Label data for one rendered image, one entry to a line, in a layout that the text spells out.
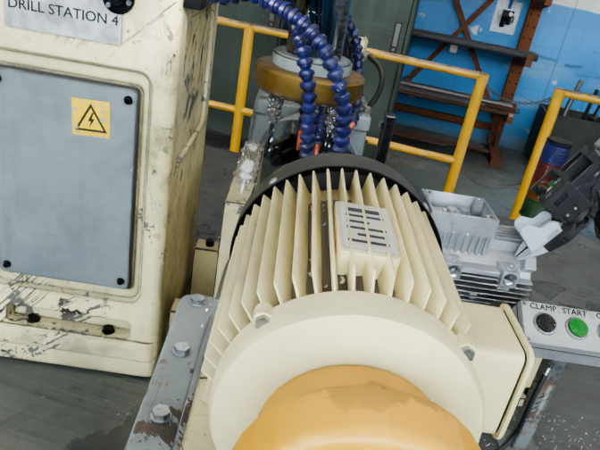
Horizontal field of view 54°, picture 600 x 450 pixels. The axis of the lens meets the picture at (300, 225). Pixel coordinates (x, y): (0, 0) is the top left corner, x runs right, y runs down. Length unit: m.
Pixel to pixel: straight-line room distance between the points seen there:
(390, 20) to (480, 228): 3.17
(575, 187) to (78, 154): 0.77
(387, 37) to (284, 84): 3.26
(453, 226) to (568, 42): 5.17
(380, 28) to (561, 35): 2.40
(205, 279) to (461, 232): 0.54
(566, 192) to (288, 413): 0.82
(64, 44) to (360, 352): 0.65
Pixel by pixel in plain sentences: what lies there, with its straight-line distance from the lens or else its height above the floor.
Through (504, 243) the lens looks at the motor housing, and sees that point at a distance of 1.11.
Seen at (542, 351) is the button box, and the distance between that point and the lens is 0.98.
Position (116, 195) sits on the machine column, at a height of 1.14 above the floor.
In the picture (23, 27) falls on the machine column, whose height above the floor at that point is 1.36.
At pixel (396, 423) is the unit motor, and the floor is 1.35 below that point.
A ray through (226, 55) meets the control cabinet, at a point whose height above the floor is 0.68.
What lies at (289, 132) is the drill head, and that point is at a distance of 1.26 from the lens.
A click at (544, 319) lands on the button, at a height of 1.07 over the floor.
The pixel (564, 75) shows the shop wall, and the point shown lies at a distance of 6.20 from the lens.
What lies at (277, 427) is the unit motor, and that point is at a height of 1.33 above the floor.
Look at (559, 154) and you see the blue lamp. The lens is 1.42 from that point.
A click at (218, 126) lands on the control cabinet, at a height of 0.16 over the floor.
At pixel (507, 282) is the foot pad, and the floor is 1.05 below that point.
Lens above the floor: 1.52
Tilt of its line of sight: 25 degrees down
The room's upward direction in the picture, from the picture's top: 11 degrees clockwise
